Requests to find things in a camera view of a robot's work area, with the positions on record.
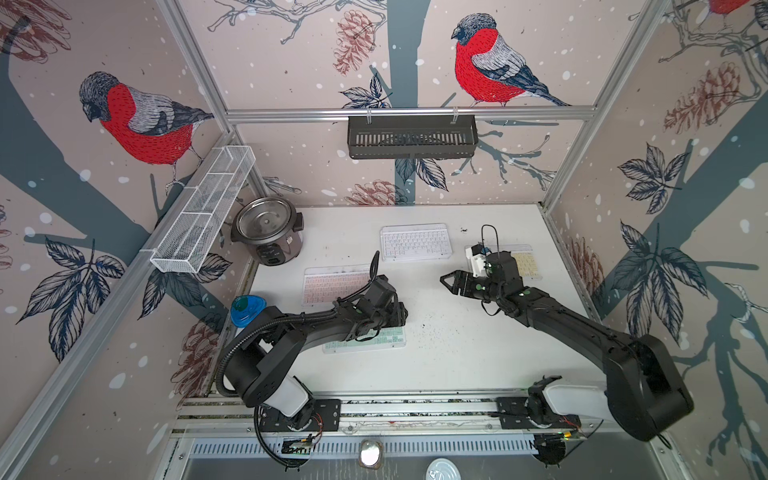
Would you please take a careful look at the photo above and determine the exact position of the green keyboard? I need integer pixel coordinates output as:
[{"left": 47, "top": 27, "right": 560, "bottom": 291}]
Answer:
[{"left": 322, "top": 327, "right": 406, "bottom": 354}]

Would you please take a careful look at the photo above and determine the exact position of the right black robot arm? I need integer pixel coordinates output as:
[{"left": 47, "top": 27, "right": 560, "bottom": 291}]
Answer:
[{"left": 440, "top": 251, "right": 694, "bottom": 441}]

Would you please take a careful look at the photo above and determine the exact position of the aluminium rail track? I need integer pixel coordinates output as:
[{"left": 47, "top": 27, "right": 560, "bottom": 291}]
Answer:
[{"left": 170, "top": 389, "right": 661, "bottom": 439}]

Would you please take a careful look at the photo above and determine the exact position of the yellow keyboard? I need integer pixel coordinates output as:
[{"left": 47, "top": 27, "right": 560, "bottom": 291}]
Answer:
[{"left": 508, "top": 244, "right": 543, "bottom": 280}]

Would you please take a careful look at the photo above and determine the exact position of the steel rice cooker pot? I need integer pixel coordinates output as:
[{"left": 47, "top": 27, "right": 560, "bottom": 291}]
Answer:
[{"left": 231, "top": 197, "right": 304, "bottom": 267}]

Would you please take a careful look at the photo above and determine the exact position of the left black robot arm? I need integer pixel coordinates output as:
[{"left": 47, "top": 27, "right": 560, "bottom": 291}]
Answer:
[{"left": 215, "top": 275, "right": 408, "bottom": 419}]

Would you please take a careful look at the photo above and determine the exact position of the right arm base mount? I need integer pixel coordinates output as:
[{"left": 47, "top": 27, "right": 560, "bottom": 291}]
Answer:
[{"left": 495, "top": 379, "right": 582, "bottom": 430}]

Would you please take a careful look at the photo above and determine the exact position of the white keyboard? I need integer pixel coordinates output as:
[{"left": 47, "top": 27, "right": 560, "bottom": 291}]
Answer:
[{"left": 380, "top": 223, "right": 453, "bottom": 262}]

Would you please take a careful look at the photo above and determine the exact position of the black hanging wall basket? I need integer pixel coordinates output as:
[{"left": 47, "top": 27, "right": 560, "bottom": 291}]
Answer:
[{"left": 347, "top": 115, "right": 479, "bottom": 160}]

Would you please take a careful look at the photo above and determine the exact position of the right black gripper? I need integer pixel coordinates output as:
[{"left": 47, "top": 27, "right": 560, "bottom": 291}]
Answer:
[{"left": 440, "top": 268, "right": 506, "bottom": 303}]

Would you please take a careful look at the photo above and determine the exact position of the white wire mesh shelf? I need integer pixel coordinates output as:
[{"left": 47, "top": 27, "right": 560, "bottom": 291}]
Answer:
[{"left": 150, "top": 145, "right": 255, "bottom": 274}]

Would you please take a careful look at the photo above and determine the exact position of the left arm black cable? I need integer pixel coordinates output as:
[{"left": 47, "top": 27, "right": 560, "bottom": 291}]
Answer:
[{"left": 251, "top": 407, "right": 319, "bottom": 470}]

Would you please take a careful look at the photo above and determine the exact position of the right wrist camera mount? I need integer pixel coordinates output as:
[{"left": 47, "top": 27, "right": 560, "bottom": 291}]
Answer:
[{"left": 465, "top": 243, "right": 489, "bottom": 277}]

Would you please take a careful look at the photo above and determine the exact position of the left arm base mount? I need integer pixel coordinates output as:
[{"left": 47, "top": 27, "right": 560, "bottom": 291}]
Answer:
[{"left": 255, "top": 399, "right": 341, "bottom": 433}]

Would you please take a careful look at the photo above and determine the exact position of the blue lidded container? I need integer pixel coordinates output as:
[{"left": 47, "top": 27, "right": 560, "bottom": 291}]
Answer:
[{"left": 230, "top": 295, "right": 267, "bottom": 328}]

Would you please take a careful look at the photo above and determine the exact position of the pink keyboard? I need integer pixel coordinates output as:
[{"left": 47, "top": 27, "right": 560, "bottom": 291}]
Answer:
[{"left": 302, "top": 265, "right": 370, "bottom": 306}]

